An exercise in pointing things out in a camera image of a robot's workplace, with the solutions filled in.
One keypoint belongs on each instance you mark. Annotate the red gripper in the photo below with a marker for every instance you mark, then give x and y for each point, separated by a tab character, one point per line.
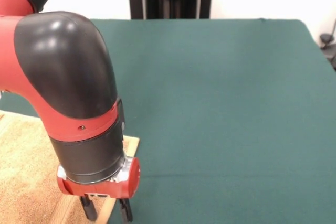
105	188

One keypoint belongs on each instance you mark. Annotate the tan terry towel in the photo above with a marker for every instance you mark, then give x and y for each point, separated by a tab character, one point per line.
23	169

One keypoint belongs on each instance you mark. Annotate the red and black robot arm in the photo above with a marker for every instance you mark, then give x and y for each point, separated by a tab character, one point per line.
65	77

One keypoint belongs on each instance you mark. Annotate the dark green table cloth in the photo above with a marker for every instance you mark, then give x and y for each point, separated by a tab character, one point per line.
223	103

